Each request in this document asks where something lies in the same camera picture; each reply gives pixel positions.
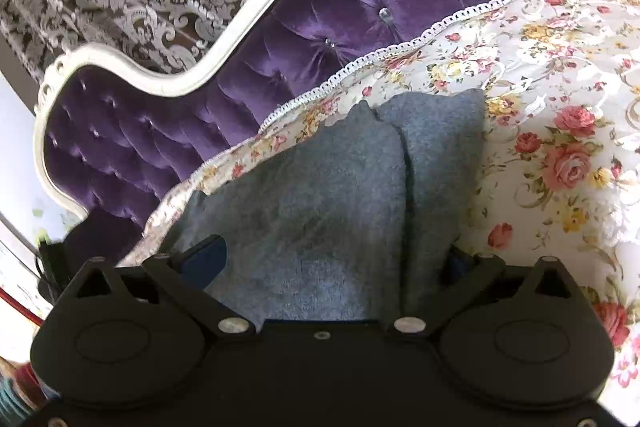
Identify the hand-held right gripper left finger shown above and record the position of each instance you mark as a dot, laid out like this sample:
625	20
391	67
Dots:
206	258

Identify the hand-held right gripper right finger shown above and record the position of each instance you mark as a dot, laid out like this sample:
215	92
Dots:
459	268

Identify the grey argyle knit sweater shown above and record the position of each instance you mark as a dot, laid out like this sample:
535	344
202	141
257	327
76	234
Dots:
310	217

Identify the floral printed blanket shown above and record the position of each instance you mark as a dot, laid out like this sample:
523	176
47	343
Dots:
565	107

